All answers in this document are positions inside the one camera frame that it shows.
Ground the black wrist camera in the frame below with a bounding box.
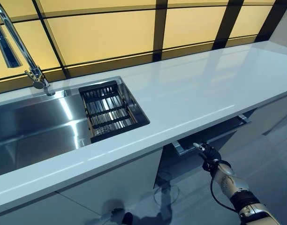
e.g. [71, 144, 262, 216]
[202, 160, 217, 172]

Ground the white counter side panel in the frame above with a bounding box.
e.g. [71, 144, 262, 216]
[249, 89, 287, 136]

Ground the chrome kitchen faucet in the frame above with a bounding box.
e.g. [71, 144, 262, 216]
[0, 2, 56, 97]

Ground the black sink drying rack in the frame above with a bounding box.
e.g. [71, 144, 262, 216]
[78, 81, 144, 144]

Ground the dark robot foot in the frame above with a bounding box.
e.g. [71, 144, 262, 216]
[124, 212, 134, 225]

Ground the white cabinet front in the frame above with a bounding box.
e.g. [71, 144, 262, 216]
[0, 150, 163, 225]

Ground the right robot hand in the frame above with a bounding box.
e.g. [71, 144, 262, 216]
[192, 142, 222, 165]

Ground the stainless steel sink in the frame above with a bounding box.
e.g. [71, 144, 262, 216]
[0, 76, 151, 179]

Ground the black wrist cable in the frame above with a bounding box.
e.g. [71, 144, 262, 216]
[210, 173, 237, 211]

